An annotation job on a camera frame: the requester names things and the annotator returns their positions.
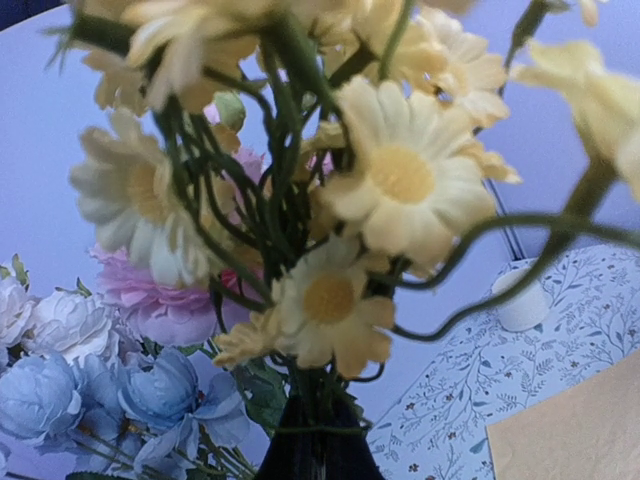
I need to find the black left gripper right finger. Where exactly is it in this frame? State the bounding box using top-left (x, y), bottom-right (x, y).
top-left (321, 398), bottom-right (383, 480)

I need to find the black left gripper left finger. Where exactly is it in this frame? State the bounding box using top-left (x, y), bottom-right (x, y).
top-left (254, 395), bottom-right (320, 480)

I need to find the blue peony stem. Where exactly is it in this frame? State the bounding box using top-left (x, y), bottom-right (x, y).
top-left (0, 347), bottom-right (259, 480)

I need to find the orange wrapping paper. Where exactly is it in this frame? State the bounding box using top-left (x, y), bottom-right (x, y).
top-left (487, 352), bottom-right (639, 479)

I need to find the white rose stem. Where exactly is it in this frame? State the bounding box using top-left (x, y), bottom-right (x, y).
top-left (1, 254), bottom-right (121, 367)

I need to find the yellow daisy stem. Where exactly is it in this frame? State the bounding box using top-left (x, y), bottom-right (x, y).
top-left (58, 1), bottom-right (639, 432)

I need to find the floral patterned tablecloth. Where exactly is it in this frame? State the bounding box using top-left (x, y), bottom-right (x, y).
top-left (368, 245), bottom-right (639, 479)

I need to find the cream ceramic mug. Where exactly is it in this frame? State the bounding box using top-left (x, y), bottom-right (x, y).
top-left (491, 267), bottom-right (550, 333)

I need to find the right aluminium frame post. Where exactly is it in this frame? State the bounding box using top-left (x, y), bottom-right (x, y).
top-left (484, 177), bottom-right (526, 261)

